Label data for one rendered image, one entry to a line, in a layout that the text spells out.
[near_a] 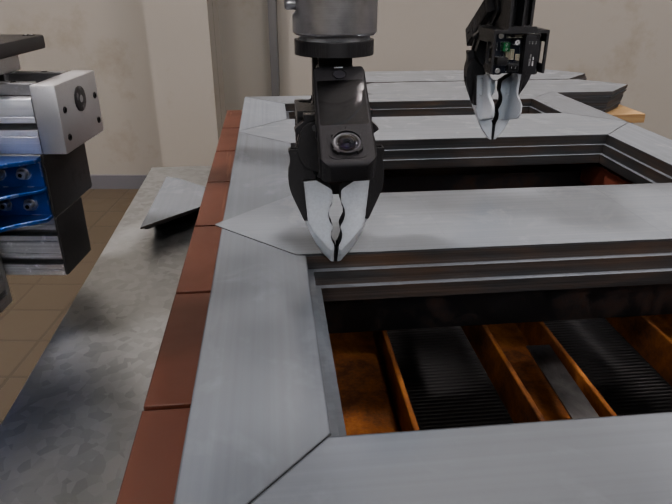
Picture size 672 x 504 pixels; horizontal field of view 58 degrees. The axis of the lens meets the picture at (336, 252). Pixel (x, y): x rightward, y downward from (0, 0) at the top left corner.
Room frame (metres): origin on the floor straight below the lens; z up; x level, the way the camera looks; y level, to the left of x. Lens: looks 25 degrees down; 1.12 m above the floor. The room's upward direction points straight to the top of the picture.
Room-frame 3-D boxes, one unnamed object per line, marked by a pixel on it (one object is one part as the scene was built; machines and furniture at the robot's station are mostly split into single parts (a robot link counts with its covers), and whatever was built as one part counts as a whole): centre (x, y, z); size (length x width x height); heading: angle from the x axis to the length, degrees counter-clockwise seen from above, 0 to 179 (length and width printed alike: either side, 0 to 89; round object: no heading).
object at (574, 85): (1.71, -0.38, 0.82); 0.80 x 0.40 x 0.06; 96
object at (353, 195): (0.57, -0.01, 0.90); 0.06 x 0.03 x 0.09; 6
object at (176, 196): (1.17, 0.30, 0.70); 0.39 x 0.12 x 0.04; 6
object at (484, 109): (0.82, -0.21, 0.95); 0.06 x 0.03 x 0.09; 6
